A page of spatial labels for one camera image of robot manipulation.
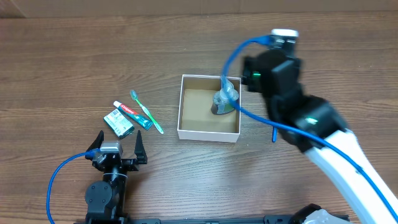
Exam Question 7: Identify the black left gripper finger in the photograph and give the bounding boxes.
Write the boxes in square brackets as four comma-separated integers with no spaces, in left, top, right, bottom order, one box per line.
[134,131,147,164]
[86,130,104,152]

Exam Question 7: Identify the Colgate toothpaste tube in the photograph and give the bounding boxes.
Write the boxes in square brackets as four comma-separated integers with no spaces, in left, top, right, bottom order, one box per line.
[113,101,153,130]

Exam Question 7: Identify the green white soap bar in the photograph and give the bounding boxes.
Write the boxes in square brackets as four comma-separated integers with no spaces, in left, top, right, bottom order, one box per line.
[103,109,134,139]

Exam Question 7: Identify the blue disposable razor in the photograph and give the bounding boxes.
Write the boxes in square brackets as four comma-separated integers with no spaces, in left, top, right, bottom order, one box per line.
[272,127,277,142]

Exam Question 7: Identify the clear soap pump bottle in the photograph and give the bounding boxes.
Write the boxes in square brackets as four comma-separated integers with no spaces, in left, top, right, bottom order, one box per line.
[211,78,239,115]

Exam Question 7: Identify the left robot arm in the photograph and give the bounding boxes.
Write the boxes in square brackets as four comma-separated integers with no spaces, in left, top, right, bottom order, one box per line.
[85,131,147,223]

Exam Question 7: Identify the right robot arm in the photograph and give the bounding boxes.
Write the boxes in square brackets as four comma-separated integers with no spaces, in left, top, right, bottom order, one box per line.
[242,49,397,223]

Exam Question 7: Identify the green toothbrush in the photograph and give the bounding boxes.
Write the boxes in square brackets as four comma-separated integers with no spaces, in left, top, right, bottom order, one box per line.
[129,90,164,134]

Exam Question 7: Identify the white cardboard box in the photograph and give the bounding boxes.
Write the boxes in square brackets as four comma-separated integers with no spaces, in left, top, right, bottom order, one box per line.
[177,74,241,142]

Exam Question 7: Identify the left blue cable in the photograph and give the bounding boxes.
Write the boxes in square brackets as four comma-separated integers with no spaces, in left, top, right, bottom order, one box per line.
[46,149,100,224]

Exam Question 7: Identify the blue cable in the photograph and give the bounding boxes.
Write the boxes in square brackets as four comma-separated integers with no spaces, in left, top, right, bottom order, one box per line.
[221,35,398,222]
[46,149,100,224]

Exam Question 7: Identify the right blue cable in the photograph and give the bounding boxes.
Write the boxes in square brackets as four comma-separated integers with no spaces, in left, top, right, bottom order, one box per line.
[221,35,398,222]

